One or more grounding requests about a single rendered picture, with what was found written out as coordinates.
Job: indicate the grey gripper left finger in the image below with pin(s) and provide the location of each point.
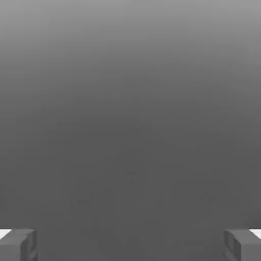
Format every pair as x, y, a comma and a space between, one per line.
16, 245

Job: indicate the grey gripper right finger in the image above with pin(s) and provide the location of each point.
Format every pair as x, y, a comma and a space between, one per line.
244, 246

